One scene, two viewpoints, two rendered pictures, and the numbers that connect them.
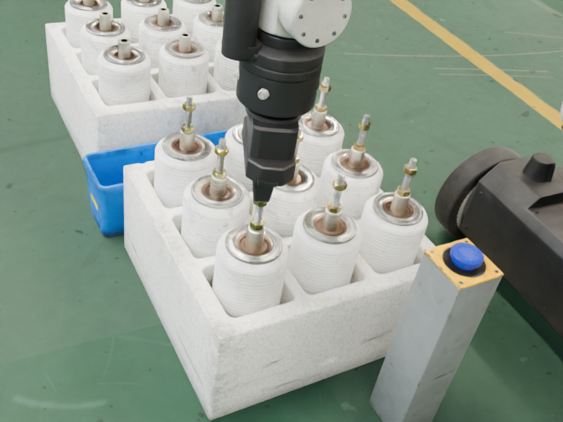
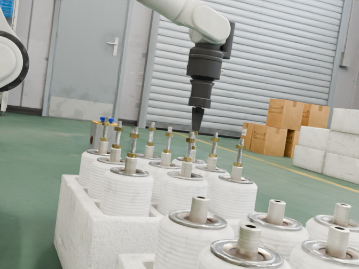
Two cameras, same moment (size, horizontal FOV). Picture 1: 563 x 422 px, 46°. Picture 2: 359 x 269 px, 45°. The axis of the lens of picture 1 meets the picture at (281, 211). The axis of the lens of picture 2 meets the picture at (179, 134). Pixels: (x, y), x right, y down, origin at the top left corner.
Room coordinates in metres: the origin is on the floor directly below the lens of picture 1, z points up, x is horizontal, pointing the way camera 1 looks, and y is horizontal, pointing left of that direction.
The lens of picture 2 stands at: (1.78, 0.21, 0.39)
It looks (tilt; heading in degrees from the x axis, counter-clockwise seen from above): 4 degrees down; 191
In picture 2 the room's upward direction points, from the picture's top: 8 degrees clockwise
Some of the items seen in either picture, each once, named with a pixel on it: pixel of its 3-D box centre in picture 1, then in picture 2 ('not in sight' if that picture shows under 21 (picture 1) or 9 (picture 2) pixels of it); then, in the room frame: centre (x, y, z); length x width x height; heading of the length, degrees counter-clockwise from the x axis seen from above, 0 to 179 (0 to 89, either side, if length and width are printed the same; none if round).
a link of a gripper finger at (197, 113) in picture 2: not in sight; (196, 118); (0.66, 0.03, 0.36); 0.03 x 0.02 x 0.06; 102
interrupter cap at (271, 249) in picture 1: (254, 244); (190, 160); (0.65, 0.03, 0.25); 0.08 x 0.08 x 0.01
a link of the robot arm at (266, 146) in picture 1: (271, 110); (202, 84); (0.65, 0.03, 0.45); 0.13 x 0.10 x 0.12; 12
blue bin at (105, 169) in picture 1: (169, 182); not in sight; (1.00, 0.22, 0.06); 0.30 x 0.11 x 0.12; 125
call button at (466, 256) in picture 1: (465, 258); (106, 120); (0.62, -0.23, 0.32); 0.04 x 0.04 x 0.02
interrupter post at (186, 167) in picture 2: not in sight; (186, 169); (0.91, 0.06, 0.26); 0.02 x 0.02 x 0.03
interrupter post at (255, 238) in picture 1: (255, 237); (190, 156); (0.65, 0.03, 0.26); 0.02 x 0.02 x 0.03
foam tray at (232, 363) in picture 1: (275, 255); (155, 234); (0.82, 0.00, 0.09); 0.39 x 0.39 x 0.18; 34
